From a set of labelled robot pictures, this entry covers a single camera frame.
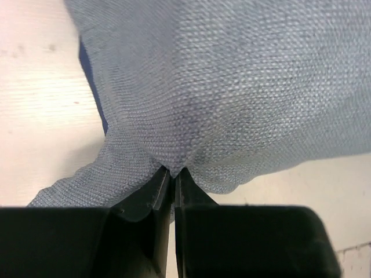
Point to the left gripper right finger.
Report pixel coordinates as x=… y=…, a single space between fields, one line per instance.
x=214 y=240

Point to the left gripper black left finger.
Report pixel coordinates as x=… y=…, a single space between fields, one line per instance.
x=129 y=239

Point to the blue pillowcase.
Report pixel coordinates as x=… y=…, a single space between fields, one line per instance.
x=228 y=89

